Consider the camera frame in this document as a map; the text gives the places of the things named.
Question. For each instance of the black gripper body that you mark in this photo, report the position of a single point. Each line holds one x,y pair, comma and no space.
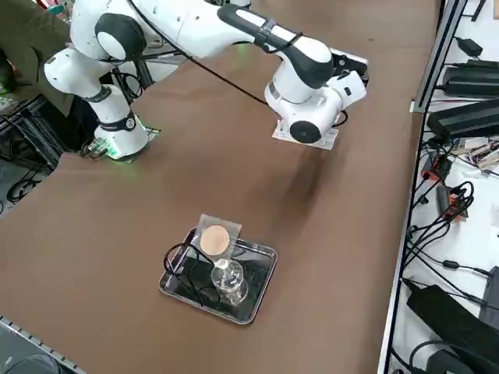
351,65

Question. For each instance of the glass alcohol lamp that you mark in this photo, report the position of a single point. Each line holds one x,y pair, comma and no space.
230,280

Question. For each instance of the steel tray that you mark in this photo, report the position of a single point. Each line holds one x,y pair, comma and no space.
253,272

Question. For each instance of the white test tube rack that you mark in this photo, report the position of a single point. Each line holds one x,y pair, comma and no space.
329,141

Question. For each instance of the small black power adapter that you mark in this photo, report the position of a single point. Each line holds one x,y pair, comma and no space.
469,46

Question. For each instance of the black finned power supply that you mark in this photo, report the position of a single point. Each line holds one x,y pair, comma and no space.
471,80
464,118

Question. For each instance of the orange black connector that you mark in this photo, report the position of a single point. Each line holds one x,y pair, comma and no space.
438,167

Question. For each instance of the orange black adapter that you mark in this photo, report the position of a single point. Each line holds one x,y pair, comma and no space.
454,204

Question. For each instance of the black iron tripod stand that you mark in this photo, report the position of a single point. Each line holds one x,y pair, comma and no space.
174,246

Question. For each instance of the black fabric case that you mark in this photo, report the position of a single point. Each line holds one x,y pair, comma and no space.
448,319

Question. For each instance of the person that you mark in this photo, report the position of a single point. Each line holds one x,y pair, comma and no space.
23,50

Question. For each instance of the grey ridged conveyor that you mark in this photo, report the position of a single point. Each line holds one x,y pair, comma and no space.
31,350

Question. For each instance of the aluminium frame post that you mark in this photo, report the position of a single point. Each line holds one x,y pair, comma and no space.
436,58

